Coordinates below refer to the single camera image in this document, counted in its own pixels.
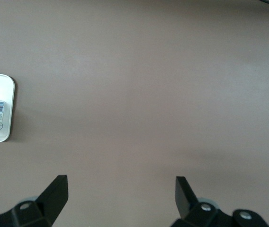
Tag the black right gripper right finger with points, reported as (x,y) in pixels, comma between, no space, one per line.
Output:
(184,198)

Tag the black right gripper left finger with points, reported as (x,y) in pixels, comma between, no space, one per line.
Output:
(56,198)

